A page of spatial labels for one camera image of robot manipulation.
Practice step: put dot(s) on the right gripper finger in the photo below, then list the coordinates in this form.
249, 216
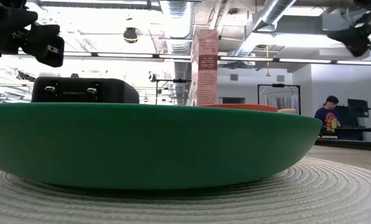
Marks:
358, 40

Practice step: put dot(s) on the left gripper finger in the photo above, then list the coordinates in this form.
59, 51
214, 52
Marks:
45, 43

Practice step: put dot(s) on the beige bagel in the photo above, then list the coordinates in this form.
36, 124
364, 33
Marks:
286, 111

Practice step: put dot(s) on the orange-red plastic bowl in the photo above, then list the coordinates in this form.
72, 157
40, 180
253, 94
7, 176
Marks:
251, 107

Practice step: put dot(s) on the green plastic plate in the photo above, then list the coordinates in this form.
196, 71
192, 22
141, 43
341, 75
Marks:
142, 146

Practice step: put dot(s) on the pink cereal box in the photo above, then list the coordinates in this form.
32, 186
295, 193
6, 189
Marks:
204, 77

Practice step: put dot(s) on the black computer monitor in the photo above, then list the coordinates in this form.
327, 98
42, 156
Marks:
358, 108

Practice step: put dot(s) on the person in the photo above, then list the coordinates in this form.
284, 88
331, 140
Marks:
327, 116

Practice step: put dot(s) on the black four-slot toaster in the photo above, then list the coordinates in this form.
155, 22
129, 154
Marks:
117, 90

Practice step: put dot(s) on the black desk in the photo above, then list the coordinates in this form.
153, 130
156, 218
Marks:
350, 143

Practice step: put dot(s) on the white round woven placemat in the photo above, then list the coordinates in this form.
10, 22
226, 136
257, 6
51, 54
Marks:
204, 208

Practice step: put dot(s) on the black dome ceiling camera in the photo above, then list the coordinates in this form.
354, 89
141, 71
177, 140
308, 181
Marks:
130, 35

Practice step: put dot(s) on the silver ventilation duct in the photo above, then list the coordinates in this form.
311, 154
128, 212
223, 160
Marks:
272, 12
179, 37

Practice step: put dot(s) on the black frame stand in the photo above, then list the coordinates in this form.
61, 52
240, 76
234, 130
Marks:
173, 81
279, 85

